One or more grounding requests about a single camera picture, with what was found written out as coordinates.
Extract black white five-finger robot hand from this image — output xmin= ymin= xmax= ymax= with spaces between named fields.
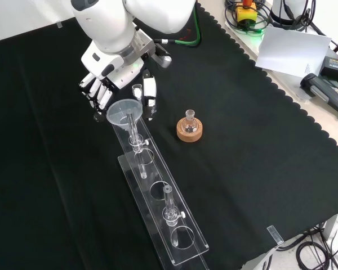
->
xmin=78 ymin=42 xmax=159 ymax=122

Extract clear plastic funnel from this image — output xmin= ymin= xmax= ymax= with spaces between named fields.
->
xmin=106 ymin=98 xmax=144 ymax=138

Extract clear acrylic funnel stand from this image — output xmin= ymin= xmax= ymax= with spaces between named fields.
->
xmin=108 ymin=108 xmax=211 ymax=270

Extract small glass round-bottom flask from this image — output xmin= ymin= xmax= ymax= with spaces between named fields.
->
xmin=182 ymin=109 xmax=198 ymax=133

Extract yellow stop button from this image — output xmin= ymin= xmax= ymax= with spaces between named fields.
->
xmin=235 ymin=0 xmax=257 ymax=25

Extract black bench cloth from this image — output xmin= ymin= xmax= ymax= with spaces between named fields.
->
xmin=0 ymin=0 xmax=338 ymax=270

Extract pale board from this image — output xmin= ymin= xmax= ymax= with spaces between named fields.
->
xmin=255 ymin=24 xmax=332 ymax=78

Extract black grey handheld device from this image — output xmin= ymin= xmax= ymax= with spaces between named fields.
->
xmin=299 ymin=73 xmax=338 ymax=120

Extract black power adapter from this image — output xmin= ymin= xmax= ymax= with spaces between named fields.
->
xmin=320 ymin=55 xmax=338 ymax=83

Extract white table leg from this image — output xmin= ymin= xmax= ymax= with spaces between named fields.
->
xmin=323 ymin=212 xmax=338 ymax=254

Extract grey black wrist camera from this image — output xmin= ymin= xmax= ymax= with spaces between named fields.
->
xmin=153 ymin=44 xmax=173 ymax=69

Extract green cable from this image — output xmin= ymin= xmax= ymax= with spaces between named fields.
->
xmin=154 ymin=8 xmax=203 ymax=48

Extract cork ring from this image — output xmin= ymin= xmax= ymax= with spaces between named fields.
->
xmin=176 ymin=118 xmax=203 ymax=143

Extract looped black floor cables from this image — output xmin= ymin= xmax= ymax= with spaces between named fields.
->
xmin=295 ymin=222 xmax=338 ymax=270

